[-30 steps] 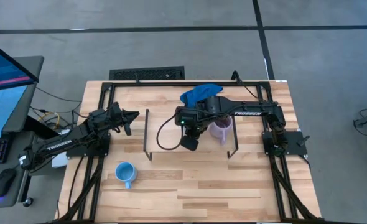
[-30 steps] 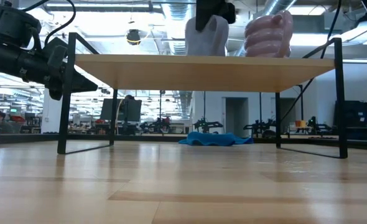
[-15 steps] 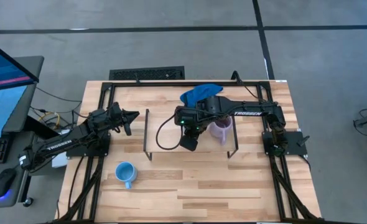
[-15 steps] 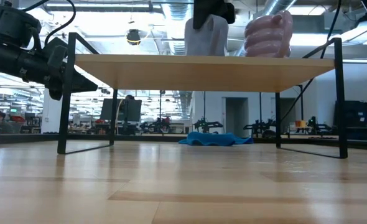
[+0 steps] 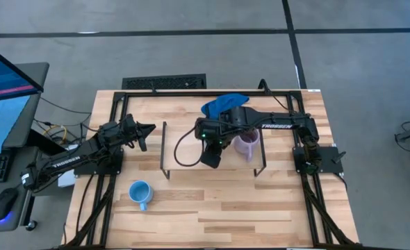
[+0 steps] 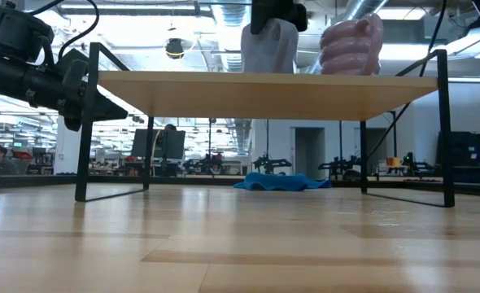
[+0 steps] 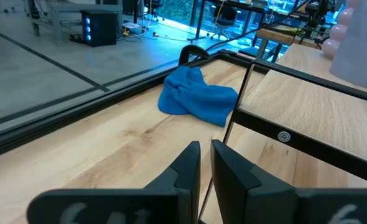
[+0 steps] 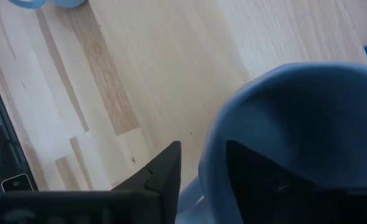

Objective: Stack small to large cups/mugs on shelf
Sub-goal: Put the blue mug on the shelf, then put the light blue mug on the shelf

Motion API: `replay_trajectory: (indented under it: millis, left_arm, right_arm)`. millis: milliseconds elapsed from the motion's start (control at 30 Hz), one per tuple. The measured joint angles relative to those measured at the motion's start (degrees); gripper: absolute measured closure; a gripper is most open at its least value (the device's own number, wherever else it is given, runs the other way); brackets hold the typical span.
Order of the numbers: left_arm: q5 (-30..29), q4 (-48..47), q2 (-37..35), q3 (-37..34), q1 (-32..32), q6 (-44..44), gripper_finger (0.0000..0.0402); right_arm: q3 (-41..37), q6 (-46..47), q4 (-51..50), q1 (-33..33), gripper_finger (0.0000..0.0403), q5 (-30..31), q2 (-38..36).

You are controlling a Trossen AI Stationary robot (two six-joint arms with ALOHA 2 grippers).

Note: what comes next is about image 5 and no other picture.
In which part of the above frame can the black-framed monitor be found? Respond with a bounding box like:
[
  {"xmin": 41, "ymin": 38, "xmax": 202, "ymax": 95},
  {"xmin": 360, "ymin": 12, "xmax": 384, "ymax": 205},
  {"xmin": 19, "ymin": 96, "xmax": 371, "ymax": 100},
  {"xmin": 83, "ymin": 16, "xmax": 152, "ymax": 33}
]
[{"xmin": 0, "ymin": 40, "xmax": 45, "ymax": 104}]

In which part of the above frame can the yellow cable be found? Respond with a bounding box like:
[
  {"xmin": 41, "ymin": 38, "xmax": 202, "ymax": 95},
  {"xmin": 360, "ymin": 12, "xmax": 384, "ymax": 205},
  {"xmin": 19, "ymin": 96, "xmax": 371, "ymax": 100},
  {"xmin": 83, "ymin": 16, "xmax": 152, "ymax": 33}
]
[{"xmin": 43, "ymin": 124, "xmax": 69, "ymax": 143}]

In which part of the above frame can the wooden shelf with black frame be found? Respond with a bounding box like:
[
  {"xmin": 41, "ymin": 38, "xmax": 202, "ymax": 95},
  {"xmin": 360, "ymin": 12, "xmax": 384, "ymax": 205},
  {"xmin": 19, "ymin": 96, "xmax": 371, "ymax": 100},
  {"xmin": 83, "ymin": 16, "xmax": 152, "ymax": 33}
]
[{"xmin": 159, "ymin": 119, "xmax": 268, "ymax": 181}]

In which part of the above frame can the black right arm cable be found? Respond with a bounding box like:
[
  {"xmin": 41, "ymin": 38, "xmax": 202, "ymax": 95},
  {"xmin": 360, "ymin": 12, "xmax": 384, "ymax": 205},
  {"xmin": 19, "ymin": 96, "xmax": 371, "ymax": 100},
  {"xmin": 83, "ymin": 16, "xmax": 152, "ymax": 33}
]
[{"xmin": 258, "ymin": 78, "xmax": 296, "ymax": 114}]

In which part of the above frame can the black computer mouse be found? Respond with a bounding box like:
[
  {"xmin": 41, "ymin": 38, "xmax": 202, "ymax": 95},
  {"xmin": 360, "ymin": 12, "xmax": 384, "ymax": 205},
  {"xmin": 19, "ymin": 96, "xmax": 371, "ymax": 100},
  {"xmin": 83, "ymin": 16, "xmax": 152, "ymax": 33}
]
[{"xmin": 0, "ymin": 187, "xmax": 19, "ymax": 222}]

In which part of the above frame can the grey-backed monitor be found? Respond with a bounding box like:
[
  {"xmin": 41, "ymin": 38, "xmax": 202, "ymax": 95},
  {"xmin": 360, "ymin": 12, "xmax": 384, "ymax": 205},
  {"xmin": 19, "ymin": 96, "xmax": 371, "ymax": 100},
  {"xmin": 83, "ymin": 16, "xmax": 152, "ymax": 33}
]
[{"xmin": 0, "ymin": 62, "xmax": 50, "ymax": 154}]

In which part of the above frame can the black metal table frame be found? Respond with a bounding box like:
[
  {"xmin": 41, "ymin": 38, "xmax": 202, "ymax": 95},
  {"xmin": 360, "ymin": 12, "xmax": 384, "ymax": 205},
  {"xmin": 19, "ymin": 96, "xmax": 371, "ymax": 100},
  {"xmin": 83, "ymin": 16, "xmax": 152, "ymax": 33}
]
[{"xmin": 57, "ymin": 89, "xmax": 362, "ymax": 250}]

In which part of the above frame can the lilac ribbed mug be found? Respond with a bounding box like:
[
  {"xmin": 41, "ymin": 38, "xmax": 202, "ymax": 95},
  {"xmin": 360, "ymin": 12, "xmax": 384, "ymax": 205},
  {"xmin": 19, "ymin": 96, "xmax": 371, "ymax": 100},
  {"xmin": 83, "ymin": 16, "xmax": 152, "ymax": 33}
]
[{"xmin": 233, "ymin": 128, "xmax": 261, "ymax": 163}]

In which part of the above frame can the black perforated floor grate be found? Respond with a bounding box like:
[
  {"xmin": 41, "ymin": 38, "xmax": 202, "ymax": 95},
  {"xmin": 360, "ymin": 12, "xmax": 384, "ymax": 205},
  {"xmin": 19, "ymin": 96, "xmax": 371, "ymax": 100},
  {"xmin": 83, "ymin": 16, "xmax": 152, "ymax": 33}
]
[{"xmin": 121, "ymin": 73, "xmax": 208, "ymax": 90}]

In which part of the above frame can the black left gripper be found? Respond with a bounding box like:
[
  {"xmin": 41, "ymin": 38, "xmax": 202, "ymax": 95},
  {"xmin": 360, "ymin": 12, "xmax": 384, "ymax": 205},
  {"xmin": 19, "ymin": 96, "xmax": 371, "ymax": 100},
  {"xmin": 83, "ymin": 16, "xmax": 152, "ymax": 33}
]
[{"xmin": 121, "ymin": 113, "xmax": 156, "ymax": 149}]

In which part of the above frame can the grey side desk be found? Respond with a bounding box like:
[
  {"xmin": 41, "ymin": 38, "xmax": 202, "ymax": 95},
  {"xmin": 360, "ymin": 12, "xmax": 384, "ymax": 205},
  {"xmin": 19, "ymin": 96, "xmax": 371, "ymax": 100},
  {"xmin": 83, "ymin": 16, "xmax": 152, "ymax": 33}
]
[{"xmin": 0, "ymin": 145, "xmax": 41, "ymax": 233}]

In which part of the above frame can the light blue mug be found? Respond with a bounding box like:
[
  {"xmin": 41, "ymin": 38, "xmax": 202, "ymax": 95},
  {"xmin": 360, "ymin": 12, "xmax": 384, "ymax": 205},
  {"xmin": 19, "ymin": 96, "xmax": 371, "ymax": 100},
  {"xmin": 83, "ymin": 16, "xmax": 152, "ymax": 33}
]
[{"xmin": 128, "ymin": 180, "xmax": 154, "ymax": 212}]

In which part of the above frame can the blue cloth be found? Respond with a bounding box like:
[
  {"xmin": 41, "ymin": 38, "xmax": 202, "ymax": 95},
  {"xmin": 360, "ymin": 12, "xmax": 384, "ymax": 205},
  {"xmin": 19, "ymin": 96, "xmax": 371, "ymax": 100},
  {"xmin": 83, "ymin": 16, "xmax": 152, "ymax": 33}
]
[{"xmin": 200, "ymin": 92, "xmax": 250, "ymax": 119}]

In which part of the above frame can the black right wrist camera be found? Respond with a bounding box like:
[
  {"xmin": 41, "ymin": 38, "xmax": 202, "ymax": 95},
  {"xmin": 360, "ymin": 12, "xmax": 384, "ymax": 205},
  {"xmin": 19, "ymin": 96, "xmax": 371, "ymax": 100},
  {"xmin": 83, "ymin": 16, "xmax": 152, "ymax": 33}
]
[{"xmin": 200, "ymin": 144, "xmax": 222, "ymax": 169}]

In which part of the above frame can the white box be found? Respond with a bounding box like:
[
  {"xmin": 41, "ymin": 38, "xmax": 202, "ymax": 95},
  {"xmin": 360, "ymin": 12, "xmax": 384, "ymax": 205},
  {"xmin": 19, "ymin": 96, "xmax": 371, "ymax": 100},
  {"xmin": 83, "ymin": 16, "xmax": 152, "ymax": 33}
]
[{"xmin": 57, "ymin": 170, "xmax": 76, "ymax": 188}]

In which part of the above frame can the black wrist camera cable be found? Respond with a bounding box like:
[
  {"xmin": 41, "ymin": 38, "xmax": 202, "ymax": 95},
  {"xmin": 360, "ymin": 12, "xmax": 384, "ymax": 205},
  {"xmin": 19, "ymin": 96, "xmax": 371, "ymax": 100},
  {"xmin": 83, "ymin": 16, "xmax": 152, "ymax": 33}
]
[{"xmin": 173, "ymin": 126, "xmax": 206, "ymax": 168}]

